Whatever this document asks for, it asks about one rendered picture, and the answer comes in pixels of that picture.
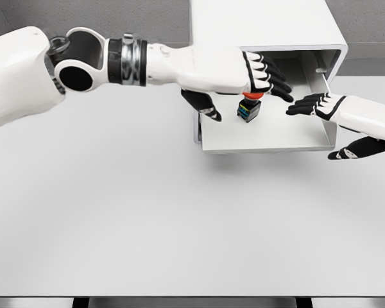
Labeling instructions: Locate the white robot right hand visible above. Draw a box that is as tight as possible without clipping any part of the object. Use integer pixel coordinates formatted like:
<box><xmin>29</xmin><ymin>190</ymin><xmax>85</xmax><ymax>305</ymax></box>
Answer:
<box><xmin>286</xmin><ymin>92</ymin><xmax>385</xmax><ymax>160</ymax></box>

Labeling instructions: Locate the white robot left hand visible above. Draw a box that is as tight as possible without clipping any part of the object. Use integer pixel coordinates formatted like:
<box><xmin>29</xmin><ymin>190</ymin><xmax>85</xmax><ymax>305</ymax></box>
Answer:
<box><xmin>177</xmin><ymin>44</ymin><xmax>294</xmax><ymax>123</ymax></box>

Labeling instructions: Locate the white tabletop storage cabinet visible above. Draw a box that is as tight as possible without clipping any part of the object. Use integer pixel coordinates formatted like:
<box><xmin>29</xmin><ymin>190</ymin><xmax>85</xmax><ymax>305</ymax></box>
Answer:
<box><xmin>189</xmin><ymin>0</ymin><xmax>349</xmax><ymax>144</ymax></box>

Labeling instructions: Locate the black red-button load switch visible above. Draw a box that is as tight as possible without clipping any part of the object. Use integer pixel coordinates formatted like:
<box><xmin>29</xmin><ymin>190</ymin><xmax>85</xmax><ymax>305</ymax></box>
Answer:
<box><xmin>236</xmin><ymin>92</ymin><xmax>264</xmax><ymax>124</ymax></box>

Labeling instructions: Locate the white cabinet drawer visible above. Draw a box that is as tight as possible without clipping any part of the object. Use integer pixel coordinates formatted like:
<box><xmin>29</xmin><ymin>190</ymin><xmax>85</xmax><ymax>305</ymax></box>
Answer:
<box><xmin>197</xmin><ymin>57</ymin><xmax>337</xmax><ymax>155</ymax></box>

